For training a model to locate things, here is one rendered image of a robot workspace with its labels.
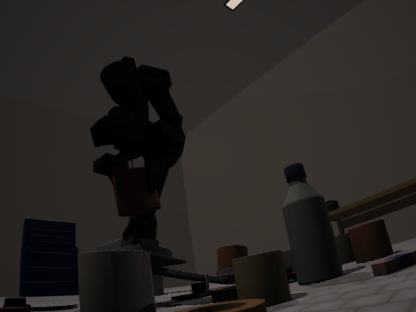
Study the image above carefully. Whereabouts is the grey bottle with dark blue cap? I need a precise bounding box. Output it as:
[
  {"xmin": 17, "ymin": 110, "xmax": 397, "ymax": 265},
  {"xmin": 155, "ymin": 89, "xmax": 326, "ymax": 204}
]
[{"xmin": 282, "ymin": 163, "xmax": 343, "ymax": 285}]

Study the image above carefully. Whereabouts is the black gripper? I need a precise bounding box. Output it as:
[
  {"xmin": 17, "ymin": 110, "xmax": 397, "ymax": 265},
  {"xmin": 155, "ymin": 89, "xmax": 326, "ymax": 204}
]
[{"xmin": 93, "ymin": 110, "xmax": 184, "ymax": 194}]

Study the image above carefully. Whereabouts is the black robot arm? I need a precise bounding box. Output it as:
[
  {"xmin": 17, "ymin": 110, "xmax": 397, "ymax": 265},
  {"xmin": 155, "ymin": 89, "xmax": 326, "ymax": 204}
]
[{"xmin": 90, "ymin": 56, "xmax": 185, "ymax": 245}]

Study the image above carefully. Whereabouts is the brown ring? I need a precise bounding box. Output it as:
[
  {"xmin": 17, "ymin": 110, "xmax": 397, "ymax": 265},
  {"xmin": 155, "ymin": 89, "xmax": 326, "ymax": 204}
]
[
  {"xmin": 211, "ymin": 286, "xmax": 238, "ymax": 302},
  {"xmin": 174, "ymin": 299, "xmax": 267, "ymax": 312}
]

